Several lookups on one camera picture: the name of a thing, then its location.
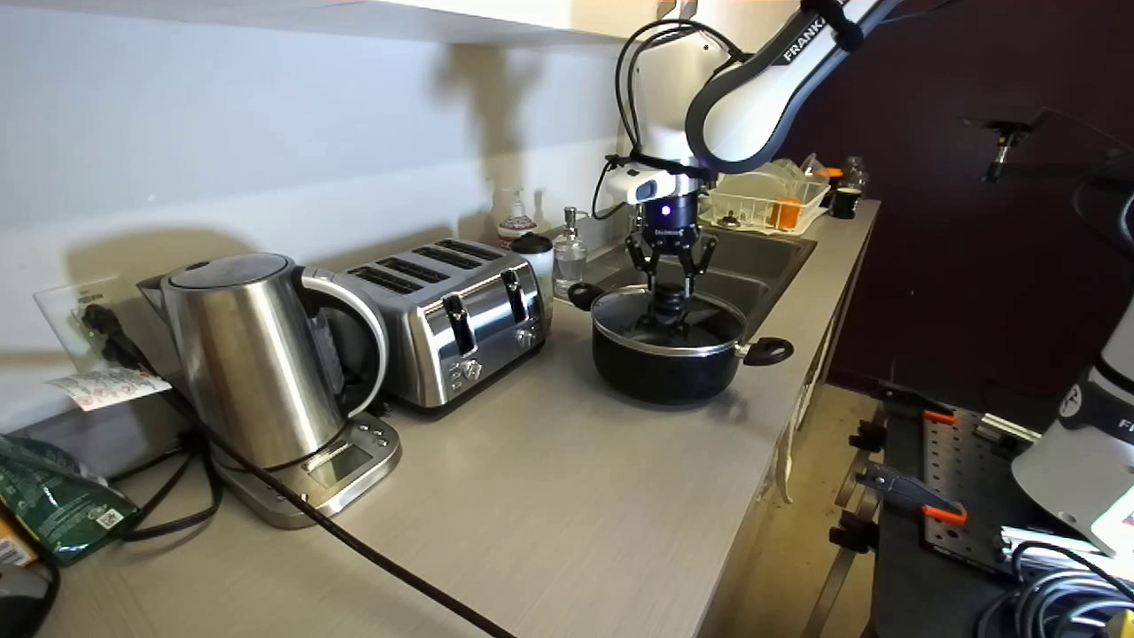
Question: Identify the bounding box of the black power plug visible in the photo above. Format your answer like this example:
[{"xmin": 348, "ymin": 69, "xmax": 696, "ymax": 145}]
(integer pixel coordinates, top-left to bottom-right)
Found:
[{"xmin": 80, "ymin": 303, "xmax": 160, "ymax": 372}]

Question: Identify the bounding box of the stainless steel electric kettle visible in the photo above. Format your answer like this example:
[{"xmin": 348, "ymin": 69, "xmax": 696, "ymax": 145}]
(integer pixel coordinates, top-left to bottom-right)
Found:
[{"xmin": 139, "ymin": 247, "xmax": 394, "ymax": 474}]

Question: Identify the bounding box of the metal cabinet handle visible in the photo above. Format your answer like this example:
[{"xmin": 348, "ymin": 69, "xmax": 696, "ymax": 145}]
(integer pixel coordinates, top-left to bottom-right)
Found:
[{"xmin": 778, "ymin": 344, "xmax": 826, "ymax": 507}]

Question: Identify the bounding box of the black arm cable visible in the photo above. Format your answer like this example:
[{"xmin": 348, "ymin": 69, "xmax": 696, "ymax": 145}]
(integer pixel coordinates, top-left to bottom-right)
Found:
[{"xmin": 610, "ymin": 15, "xmax": 751, "ymax": 180}]

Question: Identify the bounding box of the steel kettle base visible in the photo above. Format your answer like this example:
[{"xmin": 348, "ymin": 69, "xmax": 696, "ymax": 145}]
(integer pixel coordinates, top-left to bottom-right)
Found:
[{"xmin": 208, "ymin": 408, "xmax": 404, "ymax": 532}]

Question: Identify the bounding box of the stainless steel four-slot toaster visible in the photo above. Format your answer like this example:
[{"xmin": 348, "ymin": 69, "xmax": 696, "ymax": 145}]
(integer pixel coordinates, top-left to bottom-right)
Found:
[{"xmin": 322, "ymin": 238, "xmax": 552, "ymax": 415}]

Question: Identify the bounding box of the black cooking pot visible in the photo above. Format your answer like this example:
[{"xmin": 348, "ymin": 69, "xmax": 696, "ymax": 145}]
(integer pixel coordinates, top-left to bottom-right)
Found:
[{"xmin": 565, "ymin": 285, "xmax": 794, "ymax": 408}]

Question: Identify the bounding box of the black mug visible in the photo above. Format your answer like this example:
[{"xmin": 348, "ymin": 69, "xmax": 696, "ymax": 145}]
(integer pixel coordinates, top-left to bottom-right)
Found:
[{"xmin": 828, "ymin": 180, "xmax": 867, "ymax": 223}]

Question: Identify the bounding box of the stainless steel double sink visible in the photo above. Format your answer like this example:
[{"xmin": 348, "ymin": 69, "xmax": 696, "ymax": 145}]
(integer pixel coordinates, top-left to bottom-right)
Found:
[{"xmin": 577, "ymin": 223, "xmax": 824, "ymax": 349}]

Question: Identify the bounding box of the green packet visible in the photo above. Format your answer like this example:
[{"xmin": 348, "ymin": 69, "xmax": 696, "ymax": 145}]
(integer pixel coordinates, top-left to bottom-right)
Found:
[{"xmin": 0, "ymin": 434, "xmax": 143, "ymax": 568}]

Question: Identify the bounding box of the black clamp with orange handle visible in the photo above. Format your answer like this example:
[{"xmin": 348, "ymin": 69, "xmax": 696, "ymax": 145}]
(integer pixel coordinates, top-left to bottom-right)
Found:
[
  {"xmin": 846, "ymin": 396, "xmax": 964, "ymax": 457},
  {"xmin": 826, "ymin": 461, "xmax": 976, "ymax": 560}
]

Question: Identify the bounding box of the perforated mounting board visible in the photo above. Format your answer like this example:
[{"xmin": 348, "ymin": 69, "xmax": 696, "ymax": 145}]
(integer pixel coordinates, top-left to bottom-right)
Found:
[{"xmin": 917, "ymin": 405, "xmax": 1036, "ymax": 568}]

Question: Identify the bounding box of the white jar with dark lid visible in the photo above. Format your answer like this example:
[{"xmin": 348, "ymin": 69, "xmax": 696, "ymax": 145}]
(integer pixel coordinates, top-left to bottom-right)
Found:
[{"xmin": 506, "ymin": 232, "xmax": 559, "ymax": 293}]

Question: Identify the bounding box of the white paper label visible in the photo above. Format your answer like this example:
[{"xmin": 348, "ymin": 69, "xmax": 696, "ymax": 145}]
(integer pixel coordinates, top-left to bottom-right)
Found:
[{"xmin": 51, "ymin": 365, "xmax": 176, "ymax": 415}]

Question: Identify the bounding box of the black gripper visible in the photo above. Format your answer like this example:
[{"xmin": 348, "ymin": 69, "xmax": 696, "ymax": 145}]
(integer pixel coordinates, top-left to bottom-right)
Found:
[{"xmin": 621, "ymin": 194, "xmax": 720, "ymax": 304}]

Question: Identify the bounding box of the small clear water bottle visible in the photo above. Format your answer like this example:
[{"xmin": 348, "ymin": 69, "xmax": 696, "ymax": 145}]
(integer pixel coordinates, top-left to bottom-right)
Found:
[{"xmin": 552, "ymin": 206, "xmax": 589, "ymax": 286}]

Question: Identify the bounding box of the white dish rack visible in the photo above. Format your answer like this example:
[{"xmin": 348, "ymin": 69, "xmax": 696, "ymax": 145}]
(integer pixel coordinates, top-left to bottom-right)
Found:
[{"xmin": 704, "ymin": 162, "xmax": 828, "ymax": 241}]

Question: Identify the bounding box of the clear pump bottle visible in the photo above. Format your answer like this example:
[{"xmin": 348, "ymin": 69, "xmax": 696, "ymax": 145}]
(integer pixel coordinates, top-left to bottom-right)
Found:
[{"xmin": 485, "ymin": 183, "xmax": 537, "ymax": 246}]

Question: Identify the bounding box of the grey cable bundle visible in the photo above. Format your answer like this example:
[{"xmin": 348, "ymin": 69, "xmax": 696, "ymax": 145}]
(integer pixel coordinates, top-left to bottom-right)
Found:
[{"xmin": 999, "ymin": 532, "xmax": 1134, "ymax": 638}]

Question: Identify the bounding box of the black device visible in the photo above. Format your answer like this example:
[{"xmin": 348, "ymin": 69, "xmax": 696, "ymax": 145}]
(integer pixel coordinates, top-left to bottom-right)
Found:
[{"xmin": 0, "ymin": 553, "xmax": 64, "ymax": 638}]

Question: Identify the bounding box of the grey base cabinet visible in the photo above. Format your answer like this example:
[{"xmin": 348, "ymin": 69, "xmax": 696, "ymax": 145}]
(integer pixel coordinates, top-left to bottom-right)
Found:
[{"xmin": 703, "ymin": 217, "xmax": 888, "ymax": 638}]

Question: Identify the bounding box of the yellow packet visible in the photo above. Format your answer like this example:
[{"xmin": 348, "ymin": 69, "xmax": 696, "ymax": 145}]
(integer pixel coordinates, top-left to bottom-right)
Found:
[{"xmin": 0, "ymin": 507, "xmax": 42, "ymax": 575}]

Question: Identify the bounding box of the black robot table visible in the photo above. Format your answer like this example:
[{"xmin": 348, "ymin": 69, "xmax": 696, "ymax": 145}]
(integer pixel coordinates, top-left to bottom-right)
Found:
[{"xmin": 867, "ymin": 388, "xmax": 1039, "ymax": 638}]

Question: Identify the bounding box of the clear plastic bag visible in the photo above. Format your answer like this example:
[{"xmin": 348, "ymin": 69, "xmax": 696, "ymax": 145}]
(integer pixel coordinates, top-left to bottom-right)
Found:
[{"xmin": 32, "ymin": 275, "xmax": 134, "ymax": 383}]

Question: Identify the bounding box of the black power cable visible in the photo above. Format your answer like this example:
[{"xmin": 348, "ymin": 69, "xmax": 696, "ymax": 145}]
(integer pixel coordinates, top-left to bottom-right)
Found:
[{"xmin": 199, "ymin": 435, "xmax": 517, "ymax": 638}]

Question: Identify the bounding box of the glass lid with black knob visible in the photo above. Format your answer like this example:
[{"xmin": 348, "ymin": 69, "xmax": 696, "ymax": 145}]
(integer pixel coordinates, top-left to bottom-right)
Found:
[{"xmin": 592, "ymin": 285, "xmax": 745, "ymax": 360}]

